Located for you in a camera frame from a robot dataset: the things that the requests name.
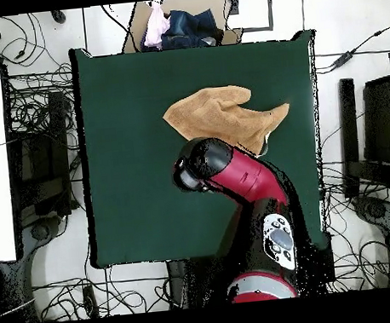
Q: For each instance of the blue jeans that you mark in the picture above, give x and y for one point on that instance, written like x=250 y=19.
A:
x=185 y=28

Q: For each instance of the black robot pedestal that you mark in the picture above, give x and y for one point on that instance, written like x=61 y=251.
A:
x=193 y=281

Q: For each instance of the small black floor device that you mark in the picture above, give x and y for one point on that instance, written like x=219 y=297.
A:
x=58 y=16

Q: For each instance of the black furniture frame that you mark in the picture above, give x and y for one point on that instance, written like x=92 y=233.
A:
x=348 y=119

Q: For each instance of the cardboard box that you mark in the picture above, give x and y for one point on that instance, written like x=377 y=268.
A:
x=200 y=3

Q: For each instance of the black floor stand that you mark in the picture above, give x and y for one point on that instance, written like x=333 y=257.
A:
x=58 y=130

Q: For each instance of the pink garment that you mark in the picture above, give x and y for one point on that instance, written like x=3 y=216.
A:
x=155 y=31

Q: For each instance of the grey stand base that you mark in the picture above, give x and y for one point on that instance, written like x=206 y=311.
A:
x=39 y=232
x=377 y=210

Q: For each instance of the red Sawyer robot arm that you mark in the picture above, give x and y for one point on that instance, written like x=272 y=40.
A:
x=248 y=177

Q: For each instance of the dark green tablecloth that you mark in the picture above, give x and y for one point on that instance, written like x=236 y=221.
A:
x=134 y=208

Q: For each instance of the black power adapter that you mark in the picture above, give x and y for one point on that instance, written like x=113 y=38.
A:
x=342 y=58

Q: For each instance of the orange terry towel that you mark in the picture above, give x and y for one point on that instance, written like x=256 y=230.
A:
x=218 y=118

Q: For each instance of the black power strip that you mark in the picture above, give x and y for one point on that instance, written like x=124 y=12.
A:
x=90 y=301

